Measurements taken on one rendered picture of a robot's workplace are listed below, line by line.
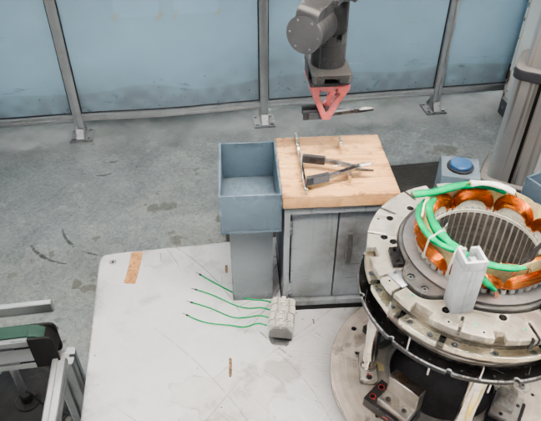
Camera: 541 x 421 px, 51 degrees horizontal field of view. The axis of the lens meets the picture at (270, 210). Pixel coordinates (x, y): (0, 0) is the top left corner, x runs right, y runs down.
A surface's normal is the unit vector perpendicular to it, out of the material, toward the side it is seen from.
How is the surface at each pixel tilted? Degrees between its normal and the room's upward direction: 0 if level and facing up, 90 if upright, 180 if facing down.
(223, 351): 0
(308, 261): 90
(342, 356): 0
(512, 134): 90
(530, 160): 90
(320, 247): 90
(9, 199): 0
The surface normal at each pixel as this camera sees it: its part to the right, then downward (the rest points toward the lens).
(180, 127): 0.00, -0.77
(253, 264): 0.07, 0.63
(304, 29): -0.48, 0.56
